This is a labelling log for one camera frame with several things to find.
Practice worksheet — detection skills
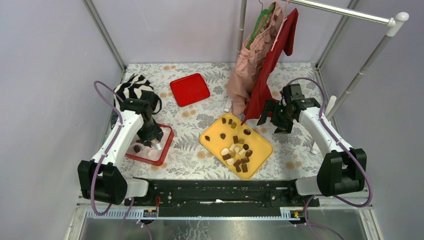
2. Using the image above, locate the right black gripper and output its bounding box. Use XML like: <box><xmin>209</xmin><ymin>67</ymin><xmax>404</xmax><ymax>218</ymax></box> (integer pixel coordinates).
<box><xmin>256</xmin><ymin>98</ymin><xmax>295</xmax><ymax>135</ymax></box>

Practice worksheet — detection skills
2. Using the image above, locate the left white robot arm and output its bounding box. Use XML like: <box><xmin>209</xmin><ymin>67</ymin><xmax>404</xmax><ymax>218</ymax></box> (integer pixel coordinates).
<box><xmin>77</xmin><ymin>91</ymin><xmax>164</xmax><ymax>206</ymax></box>

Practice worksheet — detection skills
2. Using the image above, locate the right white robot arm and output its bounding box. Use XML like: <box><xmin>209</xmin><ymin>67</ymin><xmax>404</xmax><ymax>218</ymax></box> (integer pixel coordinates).
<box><xmin>258</xmin><ymin>84</ymin><xmax>367</xmax><ymax>206</ymax></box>

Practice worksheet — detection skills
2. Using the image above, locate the dark oval chocolate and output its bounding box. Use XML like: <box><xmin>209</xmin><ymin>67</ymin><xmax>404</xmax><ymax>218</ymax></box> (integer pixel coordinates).
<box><xmin>243</xmin><ymin>129</ymin><xmax>252</xmax><ymax>135</ymax></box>

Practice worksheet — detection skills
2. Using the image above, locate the red hanging garment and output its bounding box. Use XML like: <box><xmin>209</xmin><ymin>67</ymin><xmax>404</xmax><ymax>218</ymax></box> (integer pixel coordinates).
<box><xmin>241</xmin><ymin>8</ymin><xmax>299</xmax><ymax>124</ymax></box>

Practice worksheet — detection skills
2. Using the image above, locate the red box with liner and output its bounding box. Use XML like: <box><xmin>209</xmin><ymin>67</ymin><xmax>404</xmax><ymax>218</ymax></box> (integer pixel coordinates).
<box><xmin>125</xmin><ymin>123</ymin><xmax>174</xmax><ymax>166</ymax></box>

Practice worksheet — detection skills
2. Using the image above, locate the zebra striped cloth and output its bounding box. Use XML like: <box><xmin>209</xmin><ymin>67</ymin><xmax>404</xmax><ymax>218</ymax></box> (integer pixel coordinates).
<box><xmin>110</xmin><ymin>73</ymin><xmax>157</xmax><ymax>127</ymax></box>

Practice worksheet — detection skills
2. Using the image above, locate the pink hanging garment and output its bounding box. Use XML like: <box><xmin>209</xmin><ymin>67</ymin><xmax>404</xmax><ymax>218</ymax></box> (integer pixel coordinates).
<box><xmin>226</xmin><ymin>1</ymin><xmax>285</xmax><ymax>116</ymax></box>

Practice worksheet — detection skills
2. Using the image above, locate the yellow tray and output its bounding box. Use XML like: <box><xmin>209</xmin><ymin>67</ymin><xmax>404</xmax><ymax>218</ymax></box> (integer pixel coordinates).
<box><xmin>199</xmin><ymin>113</ymin><xmax>274</xmax><ymax>180</ymax></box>

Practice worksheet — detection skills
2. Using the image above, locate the red box lid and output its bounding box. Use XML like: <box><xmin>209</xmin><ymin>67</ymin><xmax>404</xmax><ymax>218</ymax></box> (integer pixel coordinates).
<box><xmin>169</xmin><ymin>73</ymin><xmax>211</xmax><ymax>107</ymax></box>

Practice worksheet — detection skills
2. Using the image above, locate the green hanger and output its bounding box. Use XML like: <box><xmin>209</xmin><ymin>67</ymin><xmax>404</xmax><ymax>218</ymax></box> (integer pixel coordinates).
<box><xmin>245</xmin><ymin>3</ymin><xmax>276</xmax><ymax>49</ymax></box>

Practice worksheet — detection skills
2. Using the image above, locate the metal clothes rack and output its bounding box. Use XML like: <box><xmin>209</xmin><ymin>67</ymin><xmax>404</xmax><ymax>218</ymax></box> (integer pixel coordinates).
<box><xmin>236</xmin><ymin>0</ymin><xmax>410</xmax><ymax>155</ymax></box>

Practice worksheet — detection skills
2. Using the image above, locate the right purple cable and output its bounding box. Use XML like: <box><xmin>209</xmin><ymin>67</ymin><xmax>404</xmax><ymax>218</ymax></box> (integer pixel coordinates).
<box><xmin>284</xmin><ymin>77</ymin><xmax>374</xmax><ymax>240</ymax></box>

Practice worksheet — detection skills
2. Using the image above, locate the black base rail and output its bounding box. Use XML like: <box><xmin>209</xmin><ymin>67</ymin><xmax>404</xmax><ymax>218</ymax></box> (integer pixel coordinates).
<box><xmin>133</xmin><ymin>179</ymin><xmax>309</xmax><ymax>218</ymax></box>

